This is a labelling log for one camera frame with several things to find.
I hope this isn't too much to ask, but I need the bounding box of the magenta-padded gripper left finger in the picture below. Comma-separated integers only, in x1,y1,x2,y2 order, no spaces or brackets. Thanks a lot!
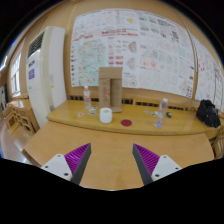
40,142,92,186

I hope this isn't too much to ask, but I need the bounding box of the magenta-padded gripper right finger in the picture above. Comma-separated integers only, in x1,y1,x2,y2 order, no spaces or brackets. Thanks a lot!
132,143,183,186

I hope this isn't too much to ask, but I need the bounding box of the clear plastic water bottle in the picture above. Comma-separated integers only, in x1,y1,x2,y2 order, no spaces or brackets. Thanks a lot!
154,97,170,129

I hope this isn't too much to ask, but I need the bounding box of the flat round red coaster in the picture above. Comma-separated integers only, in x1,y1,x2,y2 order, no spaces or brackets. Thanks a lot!
120,119,133,128

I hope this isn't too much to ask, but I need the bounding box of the white ceramic mug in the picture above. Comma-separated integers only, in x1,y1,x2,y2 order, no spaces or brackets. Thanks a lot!
99,107,114,125

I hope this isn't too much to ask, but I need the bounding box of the red-labelled clear plastic bottle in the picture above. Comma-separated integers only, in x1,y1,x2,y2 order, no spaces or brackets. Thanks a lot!
83,85,92,109

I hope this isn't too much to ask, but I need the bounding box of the group of wooden chairs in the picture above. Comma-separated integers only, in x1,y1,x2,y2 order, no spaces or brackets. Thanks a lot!
1,99,37,135

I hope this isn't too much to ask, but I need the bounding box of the black bag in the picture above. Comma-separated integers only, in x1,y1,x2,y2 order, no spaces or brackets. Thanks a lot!
195,99,222,129

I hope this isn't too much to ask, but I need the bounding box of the brown cardboard box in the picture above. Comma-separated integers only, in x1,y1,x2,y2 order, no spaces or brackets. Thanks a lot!
98,66,124,113

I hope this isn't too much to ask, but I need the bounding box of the window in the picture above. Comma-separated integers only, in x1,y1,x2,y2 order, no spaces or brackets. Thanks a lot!
9,51,23,98

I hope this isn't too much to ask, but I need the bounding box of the narrow printed wall poster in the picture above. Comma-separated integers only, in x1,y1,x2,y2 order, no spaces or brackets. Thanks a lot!
191,33,224,113

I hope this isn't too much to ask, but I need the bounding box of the large printed wall poster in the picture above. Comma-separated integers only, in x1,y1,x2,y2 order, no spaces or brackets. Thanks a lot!
69,8,196,100

